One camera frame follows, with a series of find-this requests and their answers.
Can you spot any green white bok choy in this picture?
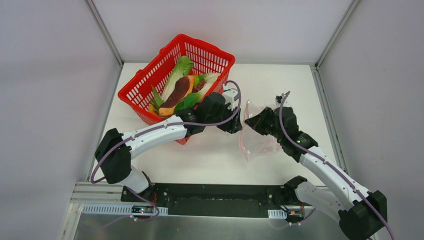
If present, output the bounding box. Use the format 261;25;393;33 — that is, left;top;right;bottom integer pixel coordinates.
174;73;221;114

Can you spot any purple red grape bunch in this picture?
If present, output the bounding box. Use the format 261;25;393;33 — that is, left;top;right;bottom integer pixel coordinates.
192;79;206;93

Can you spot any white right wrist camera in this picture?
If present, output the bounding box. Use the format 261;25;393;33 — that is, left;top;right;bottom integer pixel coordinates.
275;95;293;108

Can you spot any orange yellow fruit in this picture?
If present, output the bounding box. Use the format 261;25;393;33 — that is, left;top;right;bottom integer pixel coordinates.
148;103;160;118

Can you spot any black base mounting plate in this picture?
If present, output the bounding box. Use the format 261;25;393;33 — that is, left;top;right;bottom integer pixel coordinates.
141;183;308;222

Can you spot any light green lettuce head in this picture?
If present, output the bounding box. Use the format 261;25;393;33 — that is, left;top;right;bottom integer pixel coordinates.
194;72;216;87

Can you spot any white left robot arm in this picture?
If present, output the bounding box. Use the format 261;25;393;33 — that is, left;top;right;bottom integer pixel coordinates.
93;88;242;203

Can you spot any clear pink-dotted zip bag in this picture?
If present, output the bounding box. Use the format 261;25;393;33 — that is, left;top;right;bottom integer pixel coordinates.
238;99;283;161

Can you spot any pale green napa cabbage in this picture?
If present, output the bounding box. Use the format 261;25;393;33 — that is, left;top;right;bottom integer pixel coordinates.
161;55;194;101

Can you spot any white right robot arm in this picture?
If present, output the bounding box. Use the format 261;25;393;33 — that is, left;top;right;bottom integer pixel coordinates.
244;107;388;240

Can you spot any red plastic basket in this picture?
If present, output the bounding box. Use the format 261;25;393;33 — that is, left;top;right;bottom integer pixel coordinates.
118;34;235;144

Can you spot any dark green leaf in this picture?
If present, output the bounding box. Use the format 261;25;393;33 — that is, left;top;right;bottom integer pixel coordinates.
150;86;165;111

